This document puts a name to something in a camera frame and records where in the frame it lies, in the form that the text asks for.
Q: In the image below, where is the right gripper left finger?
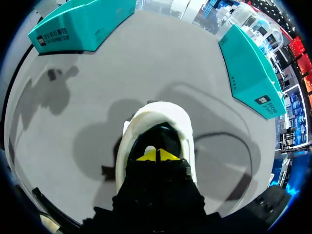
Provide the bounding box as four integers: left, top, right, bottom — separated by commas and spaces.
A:
112, 150, 158, 215

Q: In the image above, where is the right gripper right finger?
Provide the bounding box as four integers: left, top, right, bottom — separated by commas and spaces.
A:
157, 148, 208, 215

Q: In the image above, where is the white shoe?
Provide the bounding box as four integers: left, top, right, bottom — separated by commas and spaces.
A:
115, 101, 197, 195

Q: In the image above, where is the teal box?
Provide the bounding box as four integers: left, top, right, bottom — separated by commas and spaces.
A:
27, 0, 137, 55
218, 24, 287, 120

